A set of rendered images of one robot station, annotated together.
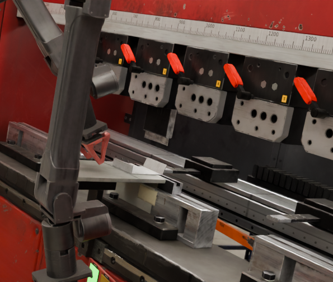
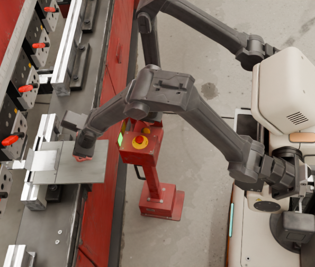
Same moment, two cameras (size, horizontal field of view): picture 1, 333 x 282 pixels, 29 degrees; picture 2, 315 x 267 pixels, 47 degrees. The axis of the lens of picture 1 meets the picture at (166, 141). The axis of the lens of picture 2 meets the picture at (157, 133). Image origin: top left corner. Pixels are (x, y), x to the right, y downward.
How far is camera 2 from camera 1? 2.17 m
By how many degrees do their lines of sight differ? 104
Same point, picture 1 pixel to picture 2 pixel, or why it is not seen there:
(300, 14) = not seen: outside the picture
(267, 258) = (66, 80)
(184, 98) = (29, 97)
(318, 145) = (54, 24)
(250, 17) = (13, 18)
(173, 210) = (53, 136)
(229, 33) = (15, 39)
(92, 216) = not seen: hidden behind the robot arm
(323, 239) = not seen: hidden behind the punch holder
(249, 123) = (44, 54)
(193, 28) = (5, 67)
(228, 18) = (9, 34)
